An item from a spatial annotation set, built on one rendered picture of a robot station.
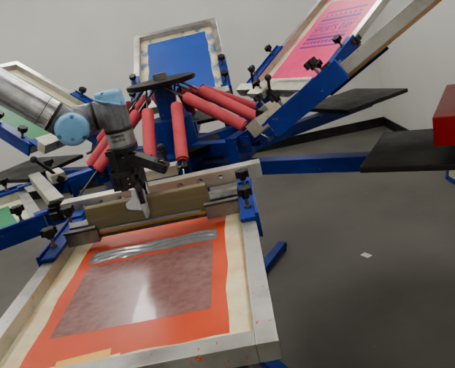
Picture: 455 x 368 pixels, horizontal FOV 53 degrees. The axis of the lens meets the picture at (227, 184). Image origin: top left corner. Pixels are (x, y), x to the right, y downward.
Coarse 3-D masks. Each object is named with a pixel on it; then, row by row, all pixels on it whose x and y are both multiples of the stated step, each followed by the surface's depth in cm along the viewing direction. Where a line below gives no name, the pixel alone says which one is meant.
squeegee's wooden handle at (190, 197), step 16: (160, 192) 129; (176, 192) 127; (192, 192) 127; (96, 208) 129; (112, 208) 129; (160, 208) 129; (176, 208) 129; (192, 208) 129; (96, 224) 130; (112, 224) 130
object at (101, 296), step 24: (120, 240) 134; (144, 240) 130; (96, 264) 122; (120, 264) 118; (144, 264) 116; (72, 288) 112; (96, 288) 109; (120, 288) 106; (72, 312) 101; (96, 312) 99; (120, 312) 97; (48, 336) 94; (72, 336) 92; (96, 336) 90; (120, 336) 89; (24, 360) 88; (48, 360) 86
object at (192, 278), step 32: (192, 224) 134; (224, 224) 129; (160, 256) 118; (192, 256) 114; (224, 256) 110; (160, 288) 102; (192, 288) 99; (224, 288) 97; (160, 320) 91; (192, 320) 88; (224, 320) 86; (128, 352) 83
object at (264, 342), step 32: (256, 224) 116; (64, 256) 127; (256, 256) 100; (32, 288) 108; (256, 288) 88; (0, 320) 97; (256, 320) 78; (0, 352) 90; (160, 352) 76; (192, 352) 74; (224, 352) 73; (256, 352) 73
